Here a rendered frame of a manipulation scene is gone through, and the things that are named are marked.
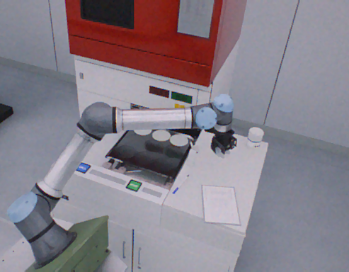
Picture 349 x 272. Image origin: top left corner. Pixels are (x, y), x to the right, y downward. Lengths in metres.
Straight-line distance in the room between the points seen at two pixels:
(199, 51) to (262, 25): 1.58
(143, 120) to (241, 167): 0.67
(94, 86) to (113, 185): 0.76
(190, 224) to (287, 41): 2.11
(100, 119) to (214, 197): 0.62
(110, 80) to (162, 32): 0.49
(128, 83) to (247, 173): 0.82
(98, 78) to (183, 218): 0.99
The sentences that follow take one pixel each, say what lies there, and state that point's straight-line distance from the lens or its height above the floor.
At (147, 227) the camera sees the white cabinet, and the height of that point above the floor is 0.78.
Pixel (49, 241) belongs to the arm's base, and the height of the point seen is 1.01.
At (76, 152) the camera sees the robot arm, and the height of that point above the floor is 1.19.
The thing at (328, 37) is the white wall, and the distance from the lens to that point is 3.25.
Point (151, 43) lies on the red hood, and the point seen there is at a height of 1.39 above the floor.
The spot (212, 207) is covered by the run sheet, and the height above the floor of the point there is 0.97.
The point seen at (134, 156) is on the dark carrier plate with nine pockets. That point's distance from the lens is 1.82.
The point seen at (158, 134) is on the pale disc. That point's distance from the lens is 1.97.
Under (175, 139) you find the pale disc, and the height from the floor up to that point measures 0.90.
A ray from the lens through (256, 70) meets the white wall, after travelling 3.40.
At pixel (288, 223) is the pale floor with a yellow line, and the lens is 2.93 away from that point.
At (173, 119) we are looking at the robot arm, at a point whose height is 1.38.
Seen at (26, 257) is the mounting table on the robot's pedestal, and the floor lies 0.82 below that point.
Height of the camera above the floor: 2.09
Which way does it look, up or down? 36 degrees down
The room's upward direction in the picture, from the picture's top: 3 degrees clockwise
